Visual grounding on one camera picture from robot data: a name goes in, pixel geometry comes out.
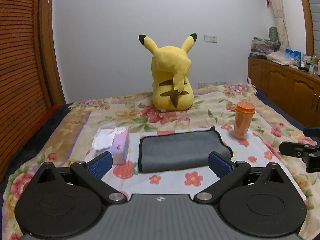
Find white wall switch plate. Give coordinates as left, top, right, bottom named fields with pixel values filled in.
left=204, top=35, right=217, bottom=43

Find wooden sideboard cabinet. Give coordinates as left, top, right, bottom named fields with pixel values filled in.
left=248, top=56, right=319, bottom=127

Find purple and grey towel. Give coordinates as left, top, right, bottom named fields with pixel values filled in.
left=138, top=127, right=233, bottom=173

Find yellow Pikachu plush toy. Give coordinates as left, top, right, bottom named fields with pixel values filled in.
left=139, top=33, right=197, bottom=112

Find stack of books and papers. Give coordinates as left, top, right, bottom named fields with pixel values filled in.
left=249, top=37, right=280, bottom=59

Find floral bed sheet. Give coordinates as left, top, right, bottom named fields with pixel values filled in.
left=1, top=84, right=319, bottom=239

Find wall socket strip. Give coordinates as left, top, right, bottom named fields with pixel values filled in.
left=198, top=82, right=227, bottom=88

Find orange plastic cup with lid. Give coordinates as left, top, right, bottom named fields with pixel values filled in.
left=233, top=102, right=255, bottom=139

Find tissue box with tissue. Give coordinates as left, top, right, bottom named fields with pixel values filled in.
left=92, top=124, right=130, bottom=165

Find beige tied curtain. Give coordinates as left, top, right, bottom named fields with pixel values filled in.
left=269, top=0, right=290, bottom=52

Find small bottles on cabinet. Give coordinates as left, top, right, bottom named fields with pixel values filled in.
left=298, top=53, right=319, bottom=76

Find blue picture card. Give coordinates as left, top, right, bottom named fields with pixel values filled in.
left=285, top=48, right=302, bottom=67

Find wooden slatted headboard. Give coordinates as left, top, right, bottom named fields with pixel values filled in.
left=1, top=0, right=66, bottom=177

